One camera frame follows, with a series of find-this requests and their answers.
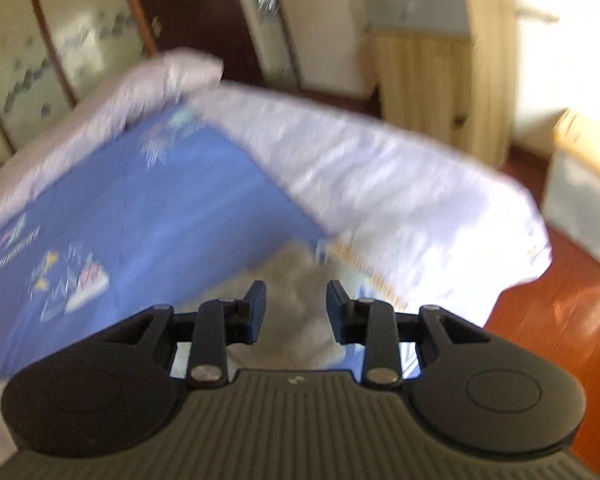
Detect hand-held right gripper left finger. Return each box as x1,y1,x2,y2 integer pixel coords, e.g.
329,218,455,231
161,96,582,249
87,280,268,389

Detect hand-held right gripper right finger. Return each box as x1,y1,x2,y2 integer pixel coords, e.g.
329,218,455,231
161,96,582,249
326,280,506,389

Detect grey pants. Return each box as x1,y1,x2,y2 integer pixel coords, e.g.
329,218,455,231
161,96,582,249
227,245,351,371

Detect white bed cover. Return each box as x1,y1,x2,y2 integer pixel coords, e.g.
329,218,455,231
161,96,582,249
195,85,553,323

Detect blue printed bedsheet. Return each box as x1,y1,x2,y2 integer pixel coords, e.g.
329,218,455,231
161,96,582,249
0,110,331,386

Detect wooden cabinet grey top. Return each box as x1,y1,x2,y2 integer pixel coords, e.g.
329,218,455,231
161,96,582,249
362,0,518,168

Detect white box wooden top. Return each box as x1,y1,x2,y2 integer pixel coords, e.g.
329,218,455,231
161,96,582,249
540,109,600,277

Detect glass door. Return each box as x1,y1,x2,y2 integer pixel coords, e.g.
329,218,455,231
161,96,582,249
230,0,302,88

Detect dark wooden door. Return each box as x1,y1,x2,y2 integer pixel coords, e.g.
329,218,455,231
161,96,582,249
125,0,266,83

